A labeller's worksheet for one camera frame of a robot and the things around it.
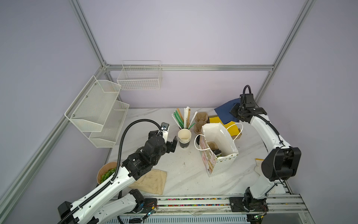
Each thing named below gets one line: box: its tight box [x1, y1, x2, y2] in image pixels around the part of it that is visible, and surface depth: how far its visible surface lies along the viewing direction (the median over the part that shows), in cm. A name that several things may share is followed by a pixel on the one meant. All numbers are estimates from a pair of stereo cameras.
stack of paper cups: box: [177, 128, 192, 149], surface depth 90 cm
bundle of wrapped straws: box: [171, 106, 196, 130], surface depth 97 cm
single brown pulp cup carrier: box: [206, 141, 219, 151], surface depth 95 cm
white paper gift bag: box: [194, 122, 244, 178], surface depth 79 cm
